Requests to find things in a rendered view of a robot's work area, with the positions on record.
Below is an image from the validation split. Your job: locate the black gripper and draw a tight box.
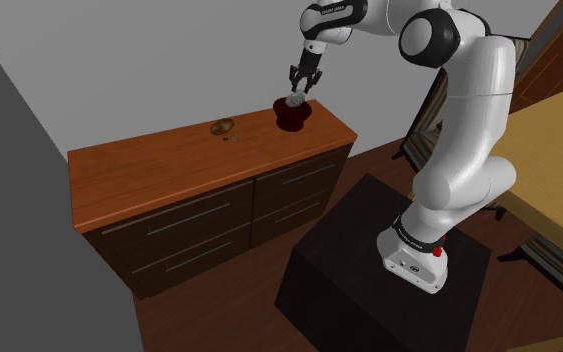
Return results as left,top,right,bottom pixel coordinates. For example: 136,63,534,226
288,49,324,95

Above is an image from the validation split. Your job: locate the grey fuzzy object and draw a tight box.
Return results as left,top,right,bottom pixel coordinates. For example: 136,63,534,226
285,89,308,108

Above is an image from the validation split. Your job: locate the dark red bowl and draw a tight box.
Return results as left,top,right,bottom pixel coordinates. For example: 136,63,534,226
272,96,313,133

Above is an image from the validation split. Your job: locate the brown round dish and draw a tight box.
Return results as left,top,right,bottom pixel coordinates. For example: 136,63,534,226
210,117,236,136

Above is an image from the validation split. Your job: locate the brown wooden chest of drawers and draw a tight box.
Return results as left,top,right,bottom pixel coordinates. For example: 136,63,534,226
67,99,359,301

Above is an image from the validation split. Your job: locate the black robot stand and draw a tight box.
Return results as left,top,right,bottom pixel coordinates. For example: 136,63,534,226
274,172,493,352

